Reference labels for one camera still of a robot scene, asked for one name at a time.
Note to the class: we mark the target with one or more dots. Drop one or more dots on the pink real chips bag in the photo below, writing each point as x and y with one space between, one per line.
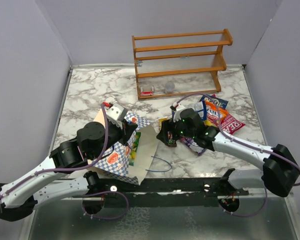
230 124

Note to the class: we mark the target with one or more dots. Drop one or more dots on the small clear plastic cup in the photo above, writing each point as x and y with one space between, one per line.
169 87

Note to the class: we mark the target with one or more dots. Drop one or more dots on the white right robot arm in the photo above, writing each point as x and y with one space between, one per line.
276 169

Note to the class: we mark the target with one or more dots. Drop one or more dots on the orange wooden rack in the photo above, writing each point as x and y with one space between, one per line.
180 54

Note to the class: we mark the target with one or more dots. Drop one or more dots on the purple snack packet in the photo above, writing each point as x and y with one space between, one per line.
194 147

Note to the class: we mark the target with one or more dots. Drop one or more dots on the dark blue snack packet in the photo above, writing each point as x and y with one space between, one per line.
201 109

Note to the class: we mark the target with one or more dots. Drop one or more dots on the blue kettle chips bag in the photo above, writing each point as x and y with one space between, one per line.
221 103

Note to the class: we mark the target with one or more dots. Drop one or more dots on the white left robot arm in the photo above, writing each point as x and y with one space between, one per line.
19 198

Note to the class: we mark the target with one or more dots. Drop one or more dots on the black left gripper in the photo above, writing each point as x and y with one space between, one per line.
129 128

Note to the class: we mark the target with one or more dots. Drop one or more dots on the yellow brown candy packet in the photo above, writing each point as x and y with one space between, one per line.
161 120

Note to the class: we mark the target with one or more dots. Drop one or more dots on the green snack packet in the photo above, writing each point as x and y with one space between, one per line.
134 148

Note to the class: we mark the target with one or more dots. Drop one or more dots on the checkered paper bag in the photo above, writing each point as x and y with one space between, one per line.
115 162

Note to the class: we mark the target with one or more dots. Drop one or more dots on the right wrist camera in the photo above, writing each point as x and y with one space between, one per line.
177 109

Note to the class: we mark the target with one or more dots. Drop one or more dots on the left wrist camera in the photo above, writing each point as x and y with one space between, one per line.
115 114

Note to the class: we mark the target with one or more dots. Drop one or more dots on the small purple candy packet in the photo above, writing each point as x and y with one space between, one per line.
171 142

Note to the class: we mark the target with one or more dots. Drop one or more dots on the orange candy packet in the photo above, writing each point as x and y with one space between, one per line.
212 116

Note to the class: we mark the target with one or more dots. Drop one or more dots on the small red white box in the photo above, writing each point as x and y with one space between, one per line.
146 93

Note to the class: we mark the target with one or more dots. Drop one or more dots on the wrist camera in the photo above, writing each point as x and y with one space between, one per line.
115 114
177 109

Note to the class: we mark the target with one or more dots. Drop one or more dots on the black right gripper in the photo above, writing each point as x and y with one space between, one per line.
167 125

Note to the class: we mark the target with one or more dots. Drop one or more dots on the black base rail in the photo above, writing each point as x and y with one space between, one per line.
162 192

